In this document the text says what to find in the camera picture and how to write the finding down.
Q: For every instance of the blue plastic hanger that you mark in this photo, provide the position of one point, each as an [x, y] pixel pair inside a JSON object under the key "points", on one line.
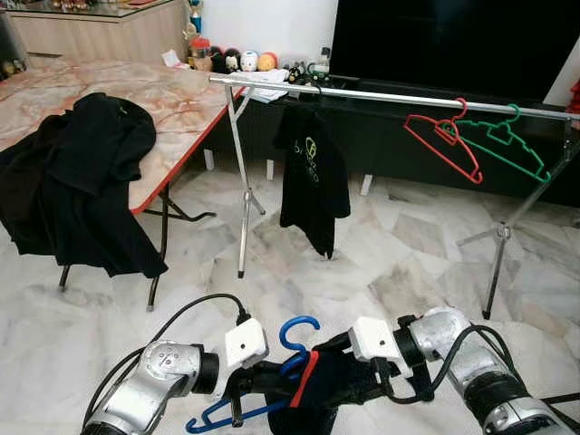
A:
{"points": [[293, 364]]}

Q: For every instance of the black shirt with red stripe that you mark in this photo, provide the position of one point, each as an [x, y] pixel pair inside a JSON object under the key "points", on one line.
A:
{"points": [[340, 399]]}

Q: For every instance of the red plastic hanger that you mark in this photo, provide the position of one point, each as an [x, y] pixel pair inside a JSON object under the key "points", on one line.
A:
{"points": [[477, 178]]}

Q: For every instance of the black folding table legs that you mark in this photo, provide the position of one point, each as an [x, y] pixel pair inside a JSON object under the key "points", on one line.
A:
{"points": [[160, 245]]}

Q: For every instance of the black tripod leg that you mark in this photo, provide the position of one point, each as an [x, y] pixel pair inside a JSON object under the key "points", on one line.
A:
{"points": [[562, 398]]}

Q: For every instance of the black shirt with small logo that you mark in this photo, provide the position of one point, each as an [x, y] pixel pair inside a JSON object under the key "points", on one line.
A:
{"points": [[313, 181]]}

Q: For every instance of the black shirt with white print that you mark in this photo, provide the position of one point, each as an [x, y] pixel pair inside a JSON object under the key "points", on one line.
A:
{"points": [[91, 236]]}

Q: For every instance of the black television console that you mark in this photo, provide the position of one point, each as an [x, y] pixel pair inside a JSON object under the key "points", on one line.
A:
{"points": [[399, 154]]}

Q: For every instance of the silver metal clothes rack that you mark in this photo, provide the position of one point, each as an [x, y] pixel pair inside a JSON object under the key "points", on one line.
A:
{"points": [[381, 96]]}

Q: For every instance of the stack of white papers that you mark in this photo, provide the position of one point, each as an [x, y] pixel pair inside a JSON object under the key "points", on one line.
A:
{"points": [[272, 93]]}

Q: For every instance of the white blue round plush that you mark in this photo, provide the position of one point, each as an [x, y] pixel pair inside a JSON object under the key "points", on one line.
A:
{"points": [[249, 62]]}

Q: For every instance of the black white mouse plush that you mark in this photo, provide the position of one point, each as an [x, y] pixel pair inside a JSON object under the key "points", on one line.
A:
{"points": [[232, 62]]}

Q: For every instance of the white green bottle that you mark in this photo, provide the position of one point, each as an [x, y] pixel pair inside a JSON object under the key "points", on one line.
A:
{"points": [[321, 63]]}

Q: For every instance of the red lid glass jar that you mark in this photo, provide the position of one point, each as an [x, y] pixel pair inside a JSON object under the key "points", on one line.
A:
{"points": [[200, 56]]}

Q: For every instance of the pink tissue box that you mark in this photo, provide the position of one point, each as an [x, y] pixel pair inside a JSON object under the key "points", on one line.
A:
{"points": [[175, 60]]}

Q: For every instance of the red gold seated figurine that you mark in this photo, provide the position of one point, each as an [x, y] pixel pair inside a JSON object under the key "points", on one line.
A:
{"points": [[575, 95]]}

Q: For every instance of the black flat television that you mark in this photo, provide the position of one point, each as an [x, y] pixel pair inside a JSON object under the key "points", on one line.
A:
{"points": [[453, 41]]}

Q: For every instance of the gold blue trophy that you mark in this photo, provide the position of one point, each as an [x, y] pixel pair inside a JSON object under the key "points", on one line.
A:
{"points": [[195, 14]]}

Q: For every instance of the light wooden sideboard cabinet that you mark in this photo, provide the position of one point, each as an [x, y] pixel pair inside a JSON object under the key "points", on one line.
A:
{"points": [[100, 36]]}

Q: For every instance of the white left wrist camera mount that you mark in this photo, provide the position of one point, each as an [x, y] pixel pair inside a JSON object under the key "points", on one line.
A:
{"points": [[245, 344]]}

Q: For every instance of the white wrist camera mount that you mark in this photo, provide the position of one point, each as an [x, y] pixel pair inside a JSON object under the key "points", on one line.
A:
{"points": [[373, 340], [245, 344]]}

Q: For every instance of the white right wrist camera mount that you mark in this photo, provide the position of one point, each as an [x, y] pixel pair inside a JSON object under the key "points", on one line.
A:
{"points": [[373, 340]]}

